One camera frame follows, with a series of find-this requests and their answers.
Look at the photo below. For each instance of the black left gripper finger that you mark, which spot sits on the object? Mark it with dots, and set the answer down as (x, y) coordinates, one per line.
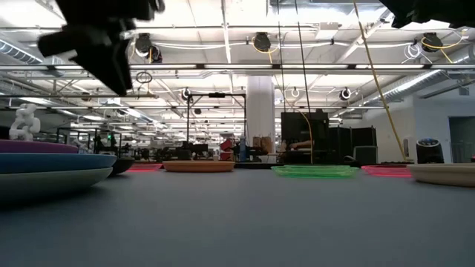
(113, 66)

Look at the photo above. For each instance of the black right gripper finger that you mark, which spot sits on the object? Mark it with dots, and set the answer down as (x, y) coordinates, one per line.
(401, 11)

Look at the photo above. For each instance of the black plastic plate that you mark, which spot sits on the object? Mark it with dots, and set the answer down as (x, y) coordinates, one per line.
(124, 165)

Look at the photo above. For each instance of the pink transparent plastic plate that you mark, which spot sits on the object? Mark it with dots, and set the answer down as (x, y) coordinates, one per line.
(145, 167)
(386, 171)

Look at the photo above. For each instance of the purple plastic plate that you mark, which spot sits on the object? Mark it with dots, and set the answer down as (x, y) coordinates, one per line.
(33, 147)

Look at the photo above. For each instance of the large blue plastic plate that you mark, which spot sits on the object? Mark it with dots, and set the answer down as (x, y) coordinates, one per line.
(52, 162)

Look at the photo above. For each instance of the orange plastic plate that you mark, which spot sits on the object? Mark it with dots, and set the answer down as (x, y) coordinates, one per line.
(198, 166)

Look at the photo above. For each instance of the beige plastic plate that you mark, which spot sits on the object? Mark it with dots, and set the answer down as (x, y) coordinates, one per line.
(441, 175)

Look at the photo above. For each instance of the green transparent plastic plate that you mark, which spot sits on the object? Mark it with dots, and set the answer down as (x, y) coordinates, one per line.
(315, 166)
(315, 174)

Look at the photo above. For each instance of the person's forearm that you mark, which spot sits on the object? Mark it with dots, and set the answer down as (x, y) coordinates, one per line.
(300, 144)

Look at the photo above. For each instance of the black desk monitors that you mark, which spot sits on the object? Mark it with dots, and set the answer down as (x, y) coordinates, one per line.
(182, 151)

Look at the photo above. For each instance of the large cream plastic plate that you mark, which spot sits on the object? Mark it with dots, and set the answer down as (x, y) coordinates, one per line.
(44, 183)

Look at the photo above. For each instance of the red object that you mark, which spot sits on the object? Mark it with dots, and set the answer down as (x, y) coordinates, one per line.
(227, 148)

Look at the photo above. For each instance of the black office chair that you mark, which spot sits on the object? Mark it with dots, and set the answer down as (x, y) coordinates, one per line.
(429, 152)

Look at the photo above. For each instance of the large black monitor cabinet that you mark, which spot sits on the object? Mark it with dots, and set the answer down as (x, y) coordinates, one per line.
(302, 126)

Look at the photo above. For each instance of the blue bottle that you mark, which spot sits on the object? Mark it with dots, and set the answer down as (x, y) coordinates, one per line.
(242, 150)

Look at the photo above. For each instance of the white square pillar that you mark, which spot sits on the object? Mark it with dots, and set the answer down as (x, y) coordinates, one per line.
(261, 111)

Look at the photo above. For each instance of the brown boxes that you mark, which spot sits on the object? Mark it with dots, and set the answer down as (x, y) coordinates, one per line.
(262, 144)

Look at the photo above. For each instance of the silver ventilation duct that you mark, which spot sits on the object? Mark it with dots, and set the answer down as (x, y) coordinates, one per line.
(415, 83)

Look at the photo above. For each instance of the black workstation frame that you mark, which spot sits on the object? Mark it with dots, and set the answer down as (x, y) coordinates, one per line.
(100, 142)

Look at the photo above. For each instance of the black metal frame rig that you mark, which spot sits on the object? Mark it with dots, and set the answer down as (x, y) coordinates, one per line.
(217, 95)

